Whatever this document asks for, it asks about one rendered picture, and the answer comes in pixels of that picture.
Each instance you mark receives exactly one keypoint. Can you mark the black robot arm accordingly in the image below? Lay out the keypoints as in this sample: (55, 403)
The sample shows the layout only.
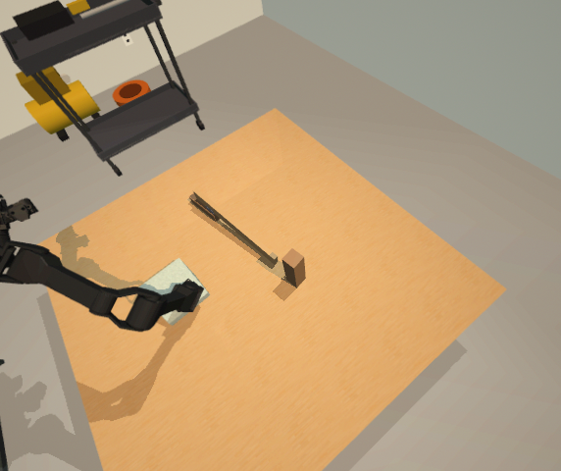
(36, 265)

